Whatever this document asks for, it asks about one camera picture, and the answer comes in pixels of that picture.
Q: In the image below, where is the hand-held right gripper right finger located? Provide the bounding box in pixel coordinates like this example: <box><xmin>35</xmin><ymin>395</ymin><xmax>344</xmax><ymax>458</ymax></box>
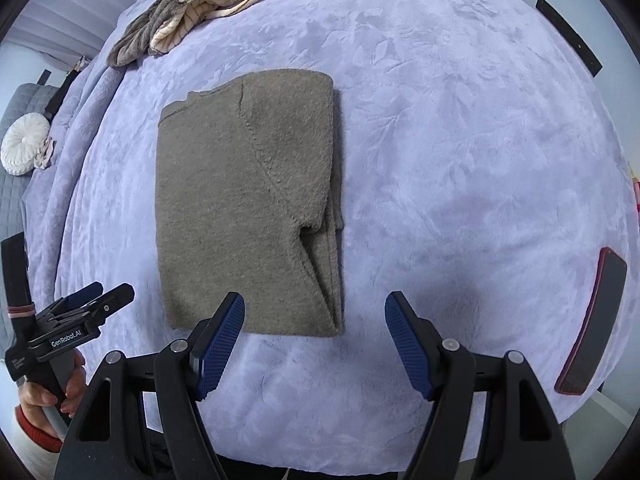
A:
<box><xmin>384</xmin><ymin>291</ymin><xmax>576</xmax><ymax>480</ymax></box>

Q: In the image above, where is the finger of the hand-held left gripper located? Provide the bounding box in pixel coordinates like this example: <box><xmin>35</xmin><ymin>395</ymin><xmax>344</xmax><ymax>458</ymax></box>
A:
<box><xmin>50</xmin><ymin>281</ymin><xmax>105</xmax><ymax>313</ymax></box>
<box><xmin>82</xmin><ymin>283</ymin><xmax>136</xmax><ymax>323</ymax></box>

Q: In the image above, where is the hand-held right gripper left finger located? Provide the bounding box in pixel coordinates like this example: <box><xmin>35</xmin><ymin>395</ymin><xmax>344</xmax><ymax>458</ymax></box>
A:
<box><xmin>52</xmin><ymin>291</ymin><xmax>246</xmax><ymax>480</ymax></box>

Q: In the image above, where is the taupe knit sweater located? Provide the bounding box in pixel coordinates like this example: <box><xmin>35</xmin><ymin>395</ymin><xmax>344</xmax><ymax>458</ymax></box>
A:
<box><xmin>155</xmin><ymin>68</ymin><xmax>347</xmax><ymax>337</ymax></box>

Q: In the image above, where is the person's left forearm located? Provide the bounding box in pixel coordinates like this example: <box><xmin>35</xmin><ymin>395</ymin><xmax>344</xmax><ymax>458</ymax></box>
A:
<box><xmin>0</xmin><ymin>404</ymin><xmax>65</xmax><ymax>466</ymax></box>

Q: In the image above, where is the person's left hand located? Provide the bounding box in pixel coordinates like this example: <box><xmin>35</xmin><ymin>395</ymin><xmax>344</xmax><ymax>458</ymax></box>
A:
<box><xmin>19</xmin><ymin>347</ymin><xmax>88</xmax><ymax>438</ymax></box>

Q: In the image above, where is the grey quilted sofa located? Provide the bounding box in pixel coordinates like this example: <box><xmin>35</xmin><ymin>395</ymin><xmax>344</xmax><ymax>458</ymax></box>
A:
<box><xmin>0</xmin><ymin>82</ymin><xmax>63</xmax><ymax>261</ymax></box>

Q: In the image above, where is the small beige cloth item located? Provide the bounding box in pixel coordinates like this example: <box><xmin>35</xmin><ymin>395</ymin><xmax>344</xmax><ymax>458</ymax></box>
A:
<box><xmin>32</xmin><ymin>136</ymin><xmax>57</xmax><ymax>170</ymax></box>

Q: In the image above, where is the white round pillow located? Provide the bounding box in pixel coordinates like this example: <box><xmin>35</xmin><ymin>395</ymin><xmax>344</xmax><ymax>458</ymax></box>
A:
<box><xmin>0</xmin><ymin>112</ymin><xmax>51</xmax><ymax>177</ymax></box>

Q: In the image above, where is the red-edged phone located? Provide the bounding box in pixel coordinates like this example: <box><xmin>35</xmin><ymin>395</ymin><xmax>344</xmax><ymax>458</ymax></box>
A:
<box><xmin>554</xmin><ymin>246</ymin><xmax>628</xmax><ymax>397</ymax></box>

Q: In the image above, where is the lavender plush blanket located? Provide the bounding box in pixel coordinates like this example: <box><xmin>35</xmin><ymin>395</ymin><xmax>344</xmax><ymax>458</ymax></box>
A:
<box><xmin>47</xmin><ymin>0</ymin><xmax>636</xmax><ymax>461</ymax></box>

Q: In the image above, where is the grey-brown knit garment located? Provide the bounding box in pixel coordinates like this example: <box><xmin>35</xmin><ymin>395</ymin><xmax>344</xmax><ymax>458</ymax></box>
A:
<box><xmin>106</xmin><ymin>0</ymin><xmax>188</xmax><ymax>68</ymax></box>

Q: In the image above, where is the white curtain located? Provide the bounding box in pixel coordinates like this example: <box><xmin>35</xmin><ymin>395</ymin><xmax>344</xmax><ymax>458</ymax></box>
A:
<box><xmin>15</xmin><ymin>0</ymin><xmax>176</xmax><ymax>63</ymax></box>

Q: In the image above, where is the black strip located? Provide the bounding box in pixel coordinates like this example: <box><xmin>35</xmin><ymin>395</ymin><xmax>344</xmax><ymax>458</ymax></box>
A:
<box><xmin>535</xmin><ymin>0</ymin><xmax>604</xmax><ymax>78</ymax></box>

